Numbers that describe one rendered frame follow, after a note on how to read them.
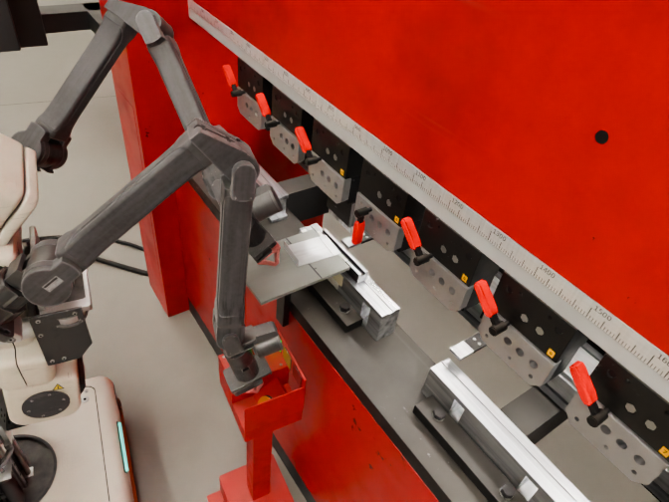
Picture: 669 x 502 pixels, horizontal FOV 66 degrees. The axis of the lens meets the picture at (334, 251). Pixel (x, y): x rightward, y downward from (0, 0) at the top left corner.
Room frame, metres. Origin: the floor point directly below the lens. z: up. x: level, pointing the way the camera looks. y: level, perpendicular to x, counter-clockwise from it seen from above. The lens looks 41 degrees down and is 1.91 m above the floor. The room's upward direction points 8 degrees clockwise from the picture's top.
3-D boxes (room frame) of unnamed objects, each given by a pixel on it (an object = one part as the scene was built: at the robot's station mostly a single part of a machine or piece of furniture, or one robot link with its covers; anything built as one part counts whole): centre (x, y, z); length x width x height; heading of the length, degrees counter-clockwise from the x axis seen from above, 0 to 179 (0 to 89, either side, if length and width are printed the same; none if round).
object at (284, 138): (1.25, 0.14, 1.26); 0.15 x 0.09 x 0.17; 40
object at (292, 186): (1.67, -0.01, 0.81); 0.64 x 0.08 x 0.14; 130
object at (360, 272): (1.06, -0.02, 0.99); 0.20 x 0.03 x 0.03; 40
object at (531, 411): (0.86, -0.68, 0.81); 0.64 x 0.08 x 0.14; 130
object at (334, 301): (1.02, 0.02, 0.89); 0.30 x 0.05 x 0.03; 40
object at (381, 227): (0.95, -0.11, 1.26); 0.15 x 0.09 x 0.17; 40
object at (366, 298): (1.04, -0.04, 0.92); 0.39 x 0.06 x 0.10; 40
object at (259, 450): (0.79, 0.15, 0.39); 0.06 x 0.06 x 0.54; 33
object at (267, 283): (0.99, 0.11, 1.00); 0.26 x 0.18 x 0.01; 130
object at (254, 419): (0.79, 0.15, 0.75); 0.20 x 0.16 x 0.18; 33
